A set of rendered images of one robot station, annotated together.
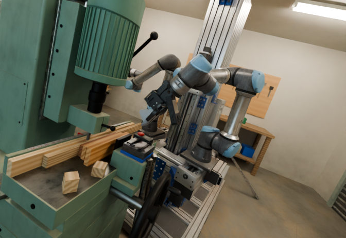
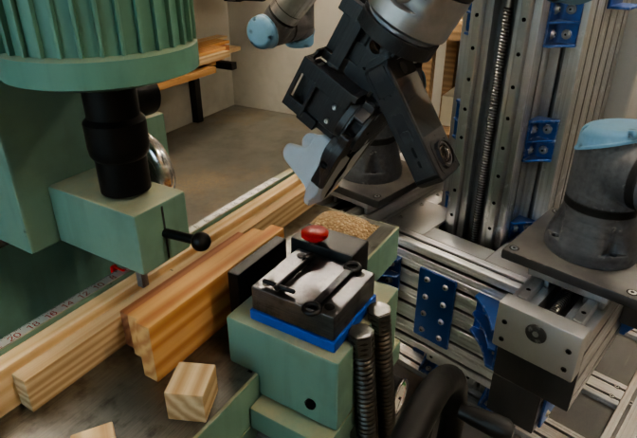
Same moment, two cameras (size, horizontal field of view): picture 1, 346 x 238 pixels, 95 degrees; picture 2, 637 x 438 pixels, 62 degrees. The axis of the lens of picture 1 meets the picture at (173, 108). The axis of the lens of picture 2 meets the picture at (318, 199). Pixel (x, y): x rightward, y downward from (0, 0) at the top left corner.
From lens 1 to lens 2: 16 cm
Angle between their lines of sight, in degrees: 22
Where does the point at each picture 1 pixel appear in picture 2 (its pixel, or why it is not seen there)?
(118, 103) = (273, 89)
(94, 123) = (134, 239)
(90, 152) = (149, 338)
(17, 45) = not seen: outside the picture
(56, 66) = not seen: outside the picture
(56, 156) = (51, 370)
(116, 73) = (135, 33)
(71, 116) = (66, 222)
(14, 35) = not seen: outside the picture
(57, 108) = (12, 209)
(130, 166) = (296, 365)
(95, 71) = (52, 55)
